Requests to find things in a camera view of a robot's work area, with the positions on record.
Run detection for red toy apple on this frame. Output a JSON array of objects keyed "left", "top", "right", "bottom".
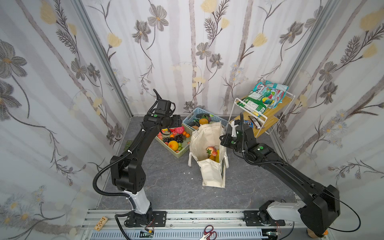
[{"left": 207, "top": 147, "right": 218, "bottom": 157}]

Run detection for floral canvas tote bag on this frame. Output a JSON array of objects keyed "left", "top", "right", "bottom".
[{"left": 188, "top": 122, "right": 229, "bottom": 188}]

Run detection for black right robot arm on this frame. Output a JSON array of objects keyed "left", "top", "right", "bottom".
[{"left": 220, "top": 115, "right": 341, "bottom": 237}]

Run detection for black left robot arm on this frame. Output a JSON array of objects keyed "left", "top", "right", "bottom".
[{"left": 93, "top": 90, "right": 182, "bottom": 226}]

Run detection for dark toy grape bunch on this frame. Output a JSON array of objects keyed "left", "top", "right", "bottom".
[{"left": 174, "top": 134, "right": 185, "bottom": 144}]

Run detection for orange toy fruit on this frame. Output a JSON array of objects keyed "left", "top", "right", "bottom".
[{"left": 168, "top": 141, "right": 180, "bottom": 152}]

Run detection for blue plastic vegetable basket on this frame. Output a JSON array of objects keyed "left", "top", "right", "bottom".
[{"left": 183, "top": 108, "right": 228, "bottom": 130}]

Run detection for green plastic fruit basket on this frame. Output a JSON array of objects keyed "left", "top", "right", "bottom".
[{"left": 155, "top": 124, "right": 193, "bottom": 158}]

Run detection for orange toy tangerine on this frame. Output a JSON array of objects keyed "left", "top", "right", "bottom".
[{"left": 199, "top": 118, "right": 209, "bottom": 125}]

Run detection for green snack packet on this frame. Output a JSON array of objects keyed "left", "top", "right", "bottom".
[{"left": 237, "top": 91, "right": 274, "bottom": 116}]

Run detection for small green toy on floor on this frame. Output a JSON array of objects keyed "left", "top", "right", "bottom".
[{"left": 124, "top": 141, "right": 132, "bottom": 151}]

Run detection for teal snack packet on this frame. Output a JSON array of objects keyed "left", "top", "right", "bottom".
[{"left": 253, "top": 81, "right": 289, "bottom": 109}]

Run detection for orange and wood tape roll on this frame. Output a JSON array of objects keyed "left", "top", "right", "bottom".
[{"left": 307, "top": 228, "right": 329, "bottom": 239}]

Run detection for wooden tag block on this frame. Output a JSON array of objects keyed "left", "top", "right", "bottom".
[{"left": 94, "top": 217, "right": 109, "bottom": 232}]

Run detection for white wire wooden shelf rack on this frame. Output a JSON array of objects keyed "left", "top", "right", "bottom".
[{"left": 225, "top": 92, "right": 296, "bottom": 138}]

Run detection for red handled scissors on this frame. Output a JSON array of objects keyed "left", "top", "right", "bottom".
[{"left": 200, "top": 225, "right": 218, "bottom": 240}]

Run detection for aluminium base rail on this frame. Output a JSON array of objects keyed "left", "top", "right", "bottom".
[{"left": 79, "top": 209, "right": 317, "bottom": 240}]

